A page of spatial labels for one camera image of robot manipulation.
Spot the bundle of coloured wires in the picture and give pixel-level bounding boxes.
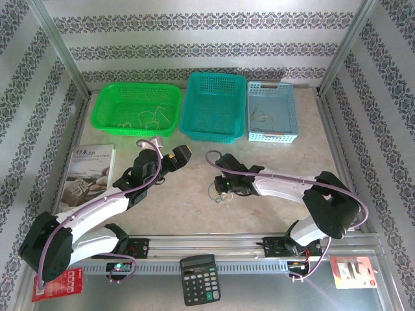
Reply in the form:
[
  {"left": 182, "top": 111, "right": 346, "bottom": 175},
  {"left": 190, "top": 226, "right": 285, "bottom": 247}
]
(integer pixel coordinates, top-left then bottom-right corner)
[{"left": 136, "top": 102, "right": 172, "bottom": 130}]

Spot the white thin wire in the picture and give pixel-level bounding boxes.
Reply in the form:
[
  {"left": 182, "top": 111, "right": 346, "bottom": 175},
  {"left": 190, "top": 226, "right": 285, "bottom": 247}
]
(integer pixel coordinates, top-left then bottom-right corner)
[{"left": 117, "top": 109, "right": 153, "bottom": 129}]

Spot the green plastic basket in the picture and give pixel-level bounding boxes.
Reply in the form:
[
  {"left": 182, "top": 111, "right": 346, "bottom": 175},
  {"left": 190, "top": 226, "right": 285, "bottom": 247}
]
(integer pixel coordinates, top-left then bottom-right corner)
[{"left": 89, "top": 82, "right": 183, "bottom": 138}]

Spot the teal plastic basket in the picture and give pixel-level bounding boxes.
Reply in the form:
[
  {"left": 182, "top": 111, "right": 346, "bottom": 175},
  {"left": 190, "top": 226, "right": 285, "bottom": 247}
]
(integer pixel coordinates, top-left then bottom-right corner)
[{"left": 178, "top": 71, "right": 247, "bottom": 144}]

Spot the book with stone cover photo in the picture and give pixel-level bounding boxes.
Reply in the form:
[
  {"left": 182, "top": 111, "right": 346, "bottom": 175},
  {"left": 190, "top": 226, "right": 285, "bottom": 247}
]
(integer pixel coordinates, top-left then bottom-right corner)
[{"left": 58, "top": 144, "right": 117, "bottom": 213}]

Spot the light blue plastic basket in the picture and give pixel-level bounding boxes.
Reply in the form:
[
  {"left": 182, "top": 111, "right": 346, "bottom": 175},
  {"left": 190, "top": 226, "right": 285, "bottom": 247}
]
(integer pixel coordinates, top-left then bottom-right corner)
[{"left": 246, "top": 80, "right": 300, "bottom": 143}]

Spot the black desk calculator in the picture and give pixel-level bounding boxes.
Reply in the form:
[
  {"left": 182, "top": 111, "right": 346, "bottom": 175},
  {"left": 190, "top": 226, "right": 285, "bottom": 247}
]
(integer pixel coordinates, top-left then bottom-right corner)
[{"left": 179, "top": 254, "right": 222, "bottom": 307}]

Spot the small circuit board with LED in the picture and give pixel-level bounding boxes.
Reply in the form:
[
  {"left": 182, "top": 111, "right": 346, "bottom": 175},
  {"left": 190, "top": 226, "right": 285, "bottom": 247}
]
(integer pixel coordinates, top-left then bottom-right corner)
[{"left": 106, "top": 261, "right": 134, "bottom": 273}]

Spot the white and red retail package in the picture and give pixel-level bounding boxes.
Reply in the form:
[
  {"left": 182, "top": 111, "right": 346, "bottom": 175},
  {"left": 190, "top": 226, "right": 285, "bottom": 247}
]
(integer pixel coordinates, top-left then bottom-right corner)
[{"left": 329, "top": 256, "right": 379, "bottom": 290}]

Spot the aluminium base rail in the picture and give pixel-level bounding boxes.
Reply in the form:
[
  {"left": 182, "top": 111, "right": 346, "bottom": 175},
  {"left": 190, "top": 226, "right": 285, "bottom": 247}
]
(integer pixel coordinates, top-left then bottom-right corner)
[{"left": 74, "top": 231, "right": 385, "bottom": 260}]

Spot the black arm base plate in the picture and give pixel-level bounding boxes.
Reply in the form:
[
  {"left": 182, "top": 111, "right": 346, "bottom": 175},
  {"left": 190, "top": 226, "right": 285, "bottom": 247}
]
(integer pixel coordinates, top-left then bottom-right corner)
[
  {"left": 125, "top": 237, "right": 150, "bottom": 259},
  {"left": 262, "top": 236, "right": 288, "bottom": 259}
]

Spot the aluminium table side rail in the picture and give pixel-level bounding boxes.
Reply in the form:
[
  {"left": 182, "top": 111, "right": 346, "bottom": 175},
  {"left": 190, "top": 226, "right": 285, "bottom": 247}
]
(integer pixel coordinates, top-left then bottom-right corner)
[
  {"left": 316, "top": 92, "right": 379, "bottom": 236},
  {"left": 50, "top": 93, "right": 90, "bottom": 234}
]

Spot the grey slotted cable duct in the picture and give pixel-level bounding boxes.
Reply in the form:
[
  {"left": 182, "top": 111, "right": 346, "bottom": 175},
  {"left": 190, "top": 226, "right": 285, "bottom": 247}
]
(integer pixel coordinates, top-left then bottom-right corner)
[{"left": 79, "top": 260, "right": 292, "bottom": 275}]

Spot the small circuit board with wires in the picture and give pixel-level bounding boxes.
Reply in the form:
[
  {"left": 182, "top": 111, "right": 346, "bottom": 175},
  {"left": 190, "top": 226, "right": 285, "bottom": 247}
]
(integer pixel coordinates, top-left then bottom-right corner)
[{"left": 287, "top": 259, "right": 311, "bottom": 272}]

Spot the aluminium frame post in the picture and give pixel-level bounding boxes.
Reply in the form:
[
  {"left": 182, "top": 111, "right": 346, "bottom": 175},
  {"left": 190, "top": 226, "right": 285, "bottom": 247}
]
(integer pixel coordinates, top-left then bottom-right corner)
[
  {"left": 27, "top": 0, "right": 91, "bottom": 98},
  {"left": 317, "top": 0, "right": 380, "bottom": 97}
]

